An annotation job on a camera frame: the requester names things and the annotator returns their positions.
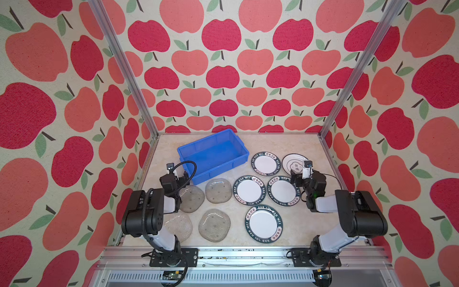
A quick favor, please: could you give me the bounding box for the aluminium front rail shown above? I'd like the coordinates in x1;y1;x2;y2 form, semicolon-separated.
88;246;401;287

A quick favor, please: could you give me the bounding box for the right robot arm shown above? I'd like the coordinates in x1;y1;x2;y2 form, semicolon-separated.
290;167;388;266

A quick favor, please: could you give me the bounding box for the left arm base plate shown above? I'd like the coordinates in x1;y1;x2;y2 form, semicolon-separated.
149;248;199;268

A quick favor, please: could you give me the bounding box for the blue plastic bin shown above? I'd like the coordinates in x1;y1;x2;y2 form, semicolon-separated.
178;129;249;185

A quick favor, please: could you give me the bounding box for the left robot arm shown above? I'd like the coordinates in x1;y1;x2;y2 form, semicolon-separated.
121;171;190;264

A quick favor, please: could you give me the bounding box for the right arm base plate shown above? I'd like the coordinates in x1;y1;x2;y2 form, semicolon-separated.
286;248;342;268

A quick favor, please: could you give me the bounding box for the aluminium post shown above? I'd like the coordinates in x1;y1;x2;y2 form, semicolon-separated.
89;0;159;139
318;0;408;141

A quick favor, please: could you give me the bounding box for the right aluminium post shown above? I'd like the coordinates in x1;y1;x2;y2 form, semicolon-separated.
318;0;408;141

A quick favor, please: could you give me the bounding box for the left aluminium post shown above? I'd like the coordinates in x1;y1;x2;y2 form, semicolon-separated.
89;0;159;139

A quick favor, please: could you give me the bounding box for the white plate green rim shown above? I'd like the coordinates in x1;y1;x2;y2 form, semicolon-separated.
251;151;281;177
267;176;301;207
245;204;284;244
233;175;267;206

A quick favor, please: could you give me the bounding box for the white plate black rim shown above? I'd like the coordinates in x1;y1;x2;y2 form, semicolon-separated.
282;153;309;175

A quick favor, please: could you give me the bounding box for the clear glass plate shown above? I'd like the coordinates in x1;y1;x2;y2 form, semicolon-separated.
198;209;231;242
205;178;233;204
164;212;192;243
179;185;206;214

